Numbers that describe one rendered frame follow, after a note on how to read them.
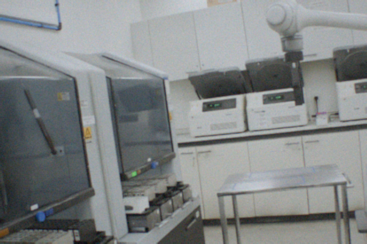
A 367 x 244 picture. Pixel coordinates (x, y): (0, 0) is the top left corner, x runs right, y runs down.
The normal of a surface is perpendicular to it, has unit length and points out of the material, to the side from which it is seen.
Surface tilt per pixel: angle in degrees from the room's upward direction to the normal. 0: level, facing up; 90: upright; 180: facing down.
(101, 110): 90
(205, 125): 90
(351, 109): 90
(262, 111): 90
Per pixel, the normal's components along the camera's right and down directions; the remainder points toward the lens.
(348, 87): -0.36, -0.43
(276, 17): -0.57, 0.08
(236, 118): -0.36, 0.10
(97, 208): 0.93, -0.11
